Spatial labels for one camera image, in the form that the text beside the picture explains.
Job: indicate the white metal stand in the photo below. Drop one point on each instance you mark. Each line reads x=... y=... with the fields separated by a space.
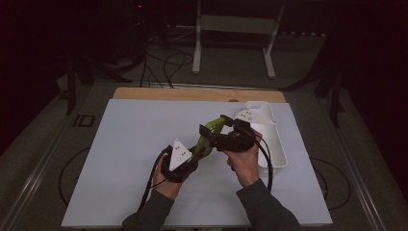
x=232 y=24

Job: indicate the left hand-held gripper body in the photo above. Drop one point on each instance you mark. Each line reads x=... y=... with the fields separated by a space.
x=179 y=157

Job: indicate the white table mat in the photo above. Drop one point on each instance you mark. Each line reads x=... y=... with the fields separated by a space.
x=122 y=160

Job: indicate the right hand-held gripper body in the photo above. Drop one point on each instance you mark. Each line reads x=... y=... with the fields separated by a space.
x=234 y=141

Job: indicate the dark round table grommet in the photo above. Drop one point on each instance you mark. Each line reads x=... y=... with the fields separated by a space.
x=233 y=100

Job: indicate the green phone with cartoon case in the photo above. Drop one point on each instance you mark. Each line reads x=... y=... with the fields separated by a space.
x=211 y=128

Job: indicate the person's left hand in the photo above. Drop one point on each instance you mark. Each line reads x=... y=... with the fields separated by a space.
x=166 y=186

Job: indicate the white oblong plastic tray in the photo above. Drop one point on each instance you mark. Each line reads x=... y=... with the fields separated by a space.
x=276 y=150

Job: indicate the person's right hand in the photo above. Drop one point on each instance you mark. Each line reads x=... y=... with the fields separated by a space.
x=245 y=166

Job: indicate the black tripod stand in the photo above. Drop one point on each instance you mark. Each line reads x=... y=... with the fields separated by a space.
x=72 y=86
x=335 y=96

